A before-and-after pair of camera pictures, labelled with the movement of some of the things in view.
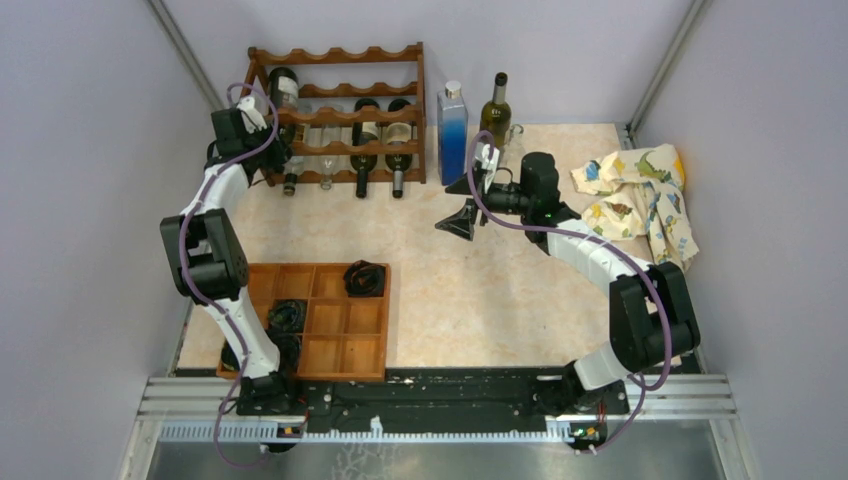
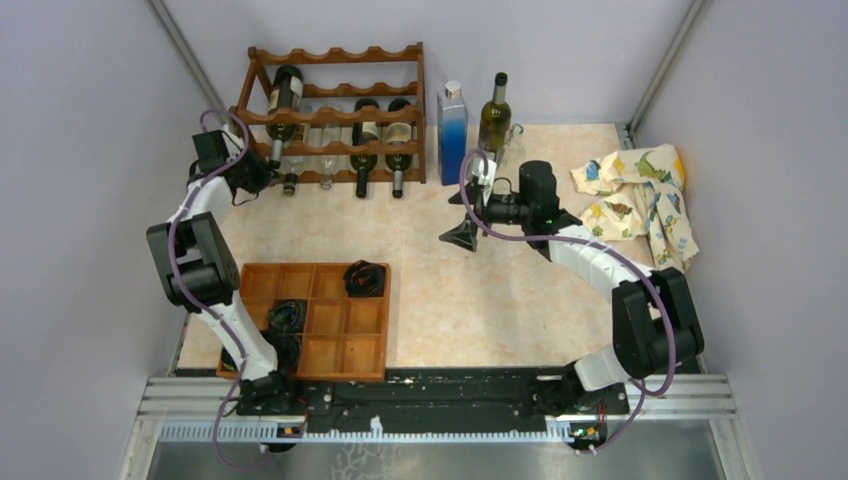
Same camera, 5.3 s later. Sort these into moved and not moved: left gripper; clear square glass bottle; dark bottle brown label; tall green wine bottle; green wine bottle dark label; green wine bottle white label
Moved: dark bottle brown label; left gripper
Not moved: green wine bottle dark label; green wine bottle white label; tall green wine bottle; clear square glass bottle
